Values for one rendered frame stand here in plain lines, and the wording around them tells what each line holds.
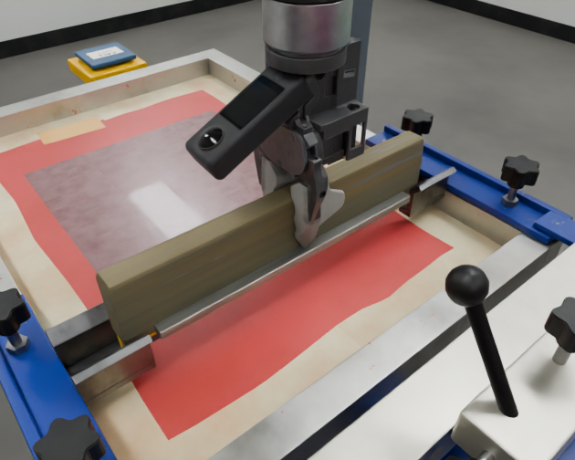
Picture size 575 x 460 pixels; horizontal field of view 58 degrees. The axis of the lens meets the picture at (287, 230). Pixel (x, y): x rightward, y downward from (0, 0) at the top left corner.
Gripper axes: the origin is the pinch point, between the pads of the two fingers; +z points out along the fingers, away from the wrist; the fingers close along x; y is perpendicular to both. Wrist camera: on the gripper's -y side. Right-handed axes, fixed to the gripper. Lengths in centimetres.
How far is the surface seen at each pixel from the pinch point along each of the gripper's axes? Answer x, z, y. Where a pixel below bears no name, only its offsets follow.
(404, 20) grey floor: 244, 105, 321
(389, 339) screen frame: -15.3, 4.3, 0.4
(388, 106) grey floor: 148, 105, 196
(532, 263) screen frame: -18.0, 4.7, 21.6
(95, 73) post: 73, 8, 7
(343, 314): -8.1, 7.8, 1.5
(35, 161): 45.7, 7.9, -14.4
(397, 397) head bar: -21.8, -0.8, -6.7
